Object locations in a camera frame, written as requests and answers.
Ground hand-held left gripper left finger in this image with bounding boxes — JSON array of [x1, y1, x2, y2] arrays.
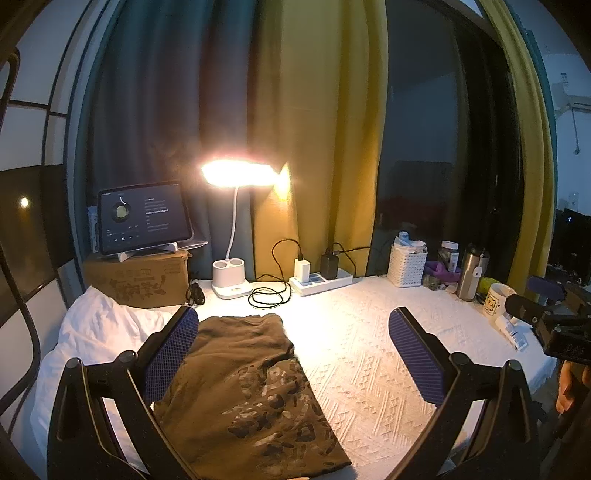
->
[[46, 305, 200, 480]]

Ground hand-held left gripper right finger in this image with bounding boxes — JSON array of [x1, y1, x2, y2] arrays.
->
[[388, 306, 542, 480]]

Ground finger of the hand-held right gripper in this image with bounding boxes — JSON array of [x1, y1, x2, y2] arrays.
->
[[526, 275, 591, 305], [504, 294, 561, 329]]

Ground olive brown printed t-shirt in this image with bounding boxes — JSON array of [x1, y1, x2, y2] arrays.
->
[[152, 314, 352, 480]]

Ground person's right hand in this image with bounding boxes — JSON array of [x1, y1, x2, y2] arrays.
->
[[555, 360, 591, 414]]

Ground white lotion tube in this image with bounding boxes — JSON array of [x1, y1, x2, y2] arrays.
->
[[495, 314, 529, 352]]

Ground white bear print mug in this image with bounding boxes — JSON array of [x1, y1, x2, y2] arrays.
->
[[482, 283, 518, 319]]

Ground stainless steel tumbler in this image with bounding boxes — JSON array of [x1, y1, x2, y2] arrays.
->
[[456, 244, 490, 302]]

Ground brown cardboard box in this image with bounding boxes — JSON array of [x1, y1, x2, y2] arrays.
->
[[82, 251, 194, 308]]

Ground white pillow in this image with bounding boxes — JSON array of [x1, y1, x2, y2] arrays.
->
[[34, 285, 185, 462]]

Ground purple cloth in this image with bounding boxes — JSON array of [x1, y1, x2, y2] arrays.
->
[[425, 261, 461, 282]]

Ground white plastic basket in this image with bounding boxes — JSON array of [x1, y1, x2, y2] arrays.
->
[[387, 243, 426, 288]]

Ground glass jar white lid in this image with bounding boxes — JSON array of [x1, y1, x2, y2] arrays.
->
[[438, 240, 460, 273]]

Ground white desk lamp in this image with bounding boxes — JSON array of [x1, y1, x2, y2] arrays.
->
[[201, 159, 278, 301]]

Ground white tablet stand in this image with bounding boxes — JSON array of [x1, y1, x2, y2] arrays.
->
[[117, 241, 178, 263]]

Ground white paper packets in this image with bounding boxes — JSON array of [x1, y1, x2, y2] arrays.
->
[[394, 231, 428, 254]]

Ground white power strip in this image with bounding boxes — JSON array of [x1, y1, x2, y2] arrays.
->
[[289, 269, 354, 297]]

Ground dark tablet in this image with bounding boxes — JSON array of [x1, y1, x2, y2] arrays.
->
[[97, 181, 194, 257]]

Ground narrow yellow curtain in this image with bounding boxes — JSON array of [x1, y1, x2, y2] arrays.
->
[[480, 0, 557, 296]]

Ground dark glass window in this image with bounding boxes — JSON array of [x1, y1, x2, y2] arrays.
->
[[369, 0, 527, 278]]

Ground white air conditioner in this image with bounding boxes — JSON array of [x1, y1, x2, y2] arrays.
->
[[551, 74, 591, 112]]

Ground wide yellow curtain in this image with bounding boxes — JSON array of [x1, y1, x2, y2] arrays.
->
[[252, 0, 391, 283]]

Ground teal curtain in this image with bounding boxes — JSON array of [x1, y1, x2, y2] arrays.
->
[[76, 0, 282, 287]]

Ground black coiled charging cable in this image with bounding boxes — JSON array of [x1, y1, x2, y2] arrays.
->
[[248, 239, 305, 309]]

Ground black charger cable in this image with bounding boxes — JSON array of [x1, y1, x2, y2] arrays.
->
[[327, 241, 374, 278]]

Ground black thick cable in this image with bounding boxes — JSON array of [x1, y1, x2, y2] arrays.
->
[[0, 46, 40, 416]]

